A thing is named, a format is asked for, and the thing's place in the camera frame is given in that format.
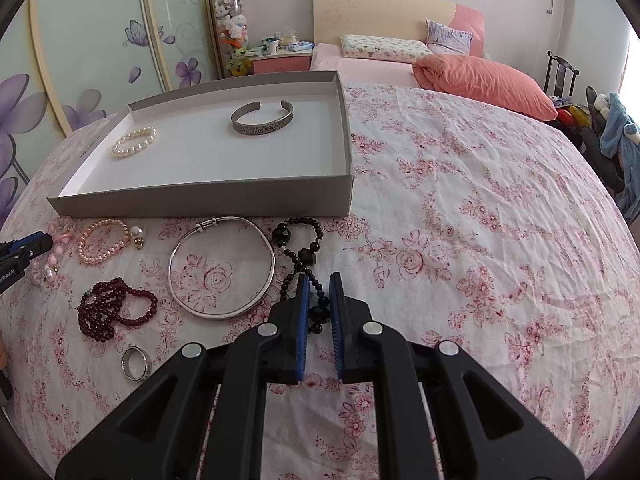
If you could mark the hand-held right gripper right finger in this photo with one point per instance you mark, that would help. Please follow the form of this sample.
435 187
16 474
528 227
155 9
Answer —
336 330

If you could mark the pearl drop earring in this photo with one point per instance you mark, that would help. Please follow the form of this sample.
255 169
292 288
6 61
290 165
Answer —
137 231

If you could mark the green plush toy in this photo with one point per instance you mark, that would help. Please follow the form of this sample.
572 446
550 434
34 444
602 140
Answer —
239 60

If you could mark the cream and pink headboard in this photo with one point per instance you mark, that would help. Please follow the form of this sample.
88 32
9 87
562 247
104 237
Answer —
380 15

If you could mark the purple printed pillow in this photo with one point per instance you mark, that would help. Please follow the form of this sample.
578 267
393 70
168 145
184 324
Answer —
447 37

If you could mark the grey cardboard tray box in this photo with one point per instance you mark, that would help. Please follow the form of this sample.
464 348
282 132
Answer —
225 195

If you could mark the clear tube of plush toys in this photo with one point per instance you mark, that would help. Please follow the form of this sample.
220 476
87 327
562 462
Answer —
231 10

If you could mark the light blue garment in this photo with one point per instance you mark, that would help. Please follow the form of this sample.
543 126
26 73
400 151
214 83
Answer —
620 130

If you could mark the thin silver bangle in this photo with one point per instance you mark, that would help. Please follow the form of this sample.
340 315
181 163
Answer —
215 224

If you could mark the white mug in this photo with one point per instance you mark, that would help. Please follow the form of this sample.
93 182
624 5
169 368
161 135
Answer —
271 46

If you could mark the dark wooden chair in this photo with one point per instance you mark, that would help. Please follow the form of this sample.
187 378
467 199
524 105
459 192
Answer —
560 70

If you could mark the wardrobe with purple flower doors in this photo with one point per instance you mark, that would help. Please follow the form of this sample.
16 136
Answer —
100 35

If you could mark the pink and cream nightstand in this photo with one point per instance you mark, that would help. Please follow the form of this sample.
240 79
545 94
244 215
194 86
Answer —
280 63

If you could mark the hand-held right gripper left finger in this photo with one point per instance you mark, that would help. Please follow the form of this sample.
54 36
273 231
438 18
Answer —
303 330

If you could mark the bed with pink sheet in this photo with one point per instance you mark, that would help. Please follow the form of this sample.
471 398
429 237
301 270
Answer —
360 65

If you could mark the patterned white pillow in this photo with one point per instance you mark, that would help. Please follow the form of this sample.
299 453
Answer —
385 48

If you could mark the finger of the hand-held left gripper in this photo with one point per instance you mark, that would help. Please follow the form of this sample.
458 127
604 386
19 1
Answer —
32 244

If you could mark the folded orange quilt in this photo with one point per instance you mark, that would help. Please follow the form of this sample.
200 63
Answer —
480 80

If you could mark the wide engraved silver cuff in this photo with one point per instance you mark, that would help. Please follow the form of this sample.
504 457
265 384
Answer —
260 130

